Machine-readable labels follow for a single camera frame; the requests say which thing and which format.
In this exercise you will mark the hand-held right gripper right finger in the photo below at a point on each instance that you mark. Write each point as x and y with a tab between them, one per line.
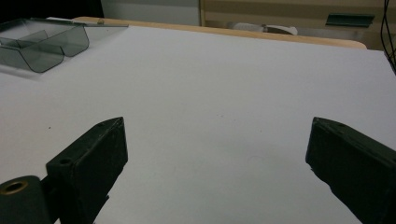
355	161

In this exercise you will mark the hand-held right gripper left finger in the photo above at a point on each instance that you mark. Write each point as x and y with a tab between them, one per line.
90	161

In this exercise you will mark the clear grey plastic organizer tray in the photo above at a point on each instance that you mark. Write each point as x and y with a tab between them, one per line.
40	42

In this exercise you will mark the beige cabinet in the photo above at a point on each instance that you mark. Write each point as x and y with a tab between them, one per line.
295	15

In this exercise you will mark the white object behind table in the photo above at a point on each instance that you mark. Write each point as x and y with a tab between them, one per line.
264	28

